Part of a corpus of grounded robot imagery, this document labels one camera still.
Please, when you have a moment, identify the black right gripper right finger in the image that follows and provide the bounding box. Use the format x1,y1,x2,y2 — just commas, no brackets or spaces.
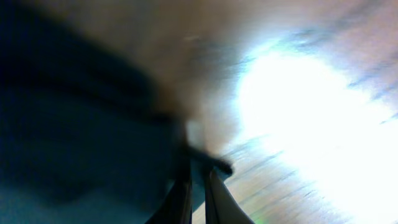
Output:
203,170,254,224

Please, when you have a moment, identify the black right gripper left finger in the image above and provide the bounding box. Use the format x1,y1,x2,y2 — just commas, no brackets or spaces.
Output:
146,153,193,224

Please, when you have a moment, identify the black t-shirt with logo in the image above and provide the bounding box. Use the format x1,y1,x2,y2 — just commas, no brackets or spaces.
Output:
1,1,233,223

